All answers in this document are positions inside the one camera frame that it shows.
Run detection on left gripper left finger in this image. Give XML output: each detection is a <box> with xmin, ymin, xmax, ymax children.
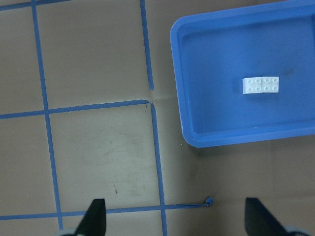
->
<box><xmin>74</xmin><ymin>199</ymin><xmax>106</xmax><ymax>236</ymax></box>

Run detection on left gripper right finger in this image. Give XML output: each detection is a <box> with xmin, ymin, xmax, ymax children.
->
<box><xmin>245</xmin><ymin>197</ymin><xmax>289</xmax><ymax>236</ymax></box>

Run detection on white block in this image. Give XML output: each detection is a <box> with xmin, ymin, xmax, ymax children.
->
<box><xmin>242</xmin><ymin>77</ymin><xmax>262</xmax><ymax>94</ymax></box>
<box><xmin>261</xmin><ymin>77</ymin><xmax>280</xmax><ymax>93</ymax></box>

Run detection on blue plastic tray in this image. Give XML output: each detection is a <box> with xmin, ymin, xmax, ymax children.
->
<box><xmin>170</xmin><ymin>0</ymin><xmax>315</xmax><ymax>148</ymax></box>

